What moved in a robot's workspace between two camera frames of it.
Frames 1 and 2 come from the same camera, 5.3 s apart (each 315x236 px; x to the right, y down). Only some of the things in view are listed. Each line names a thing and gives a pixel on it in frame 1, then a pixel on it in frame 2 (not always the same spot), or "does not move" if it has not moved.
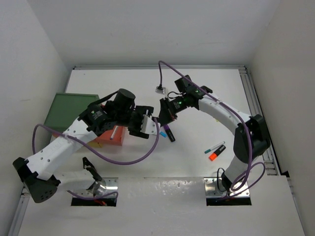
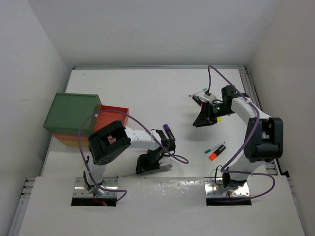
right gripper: (166, 116) to (203, 119)
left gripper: (141, 110) to (142, 166)
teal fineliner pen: (214, 147) does not move
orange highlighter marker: (213, 156) does not move
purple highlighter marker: (169, 133) does not move
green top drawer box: (66, 108) does not move
